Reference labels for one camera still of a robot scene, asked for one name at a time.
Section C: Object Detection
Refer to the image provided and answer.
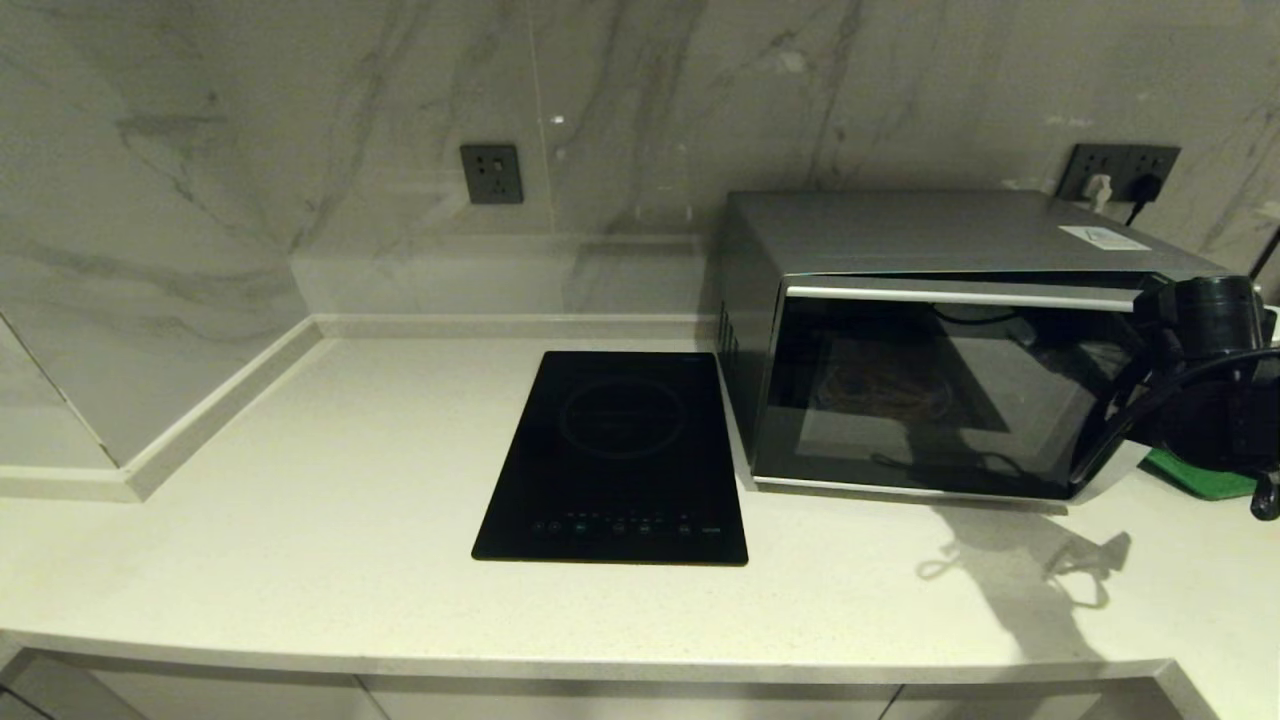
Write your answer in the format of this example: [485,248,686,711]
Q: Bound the beige corner cabinet panel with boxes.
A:
[0,650,151,720]

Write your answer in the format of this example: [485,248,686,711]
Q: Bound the green plastic tray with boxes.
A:
[1140,448,1259,501]

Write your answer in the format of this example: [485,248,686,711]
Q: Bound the large beige cabinet drawer front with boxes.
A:
[90,665,901,720]

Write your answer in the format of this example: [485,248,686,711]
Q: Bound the grey single wall socket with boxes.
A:
[460,144,525,206]

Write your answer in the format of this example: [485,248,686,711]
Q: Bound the silver microwave oven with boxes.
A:
[718,190,1233,503]

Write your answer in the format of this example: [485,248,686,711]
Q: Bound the thick smooth black cable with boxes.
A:
[1070,347,1280,483]

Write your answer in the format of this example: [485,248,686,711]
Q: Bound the grey double wall socket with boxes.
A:
[1058,144,1181,204]

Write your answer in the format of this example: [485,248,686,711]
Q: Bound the black induction cooktop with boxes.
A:
[472,350,750,567]

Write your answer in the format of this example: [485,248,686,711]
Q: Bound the black power plug with cable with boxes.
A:
[1125,176,1164,229]

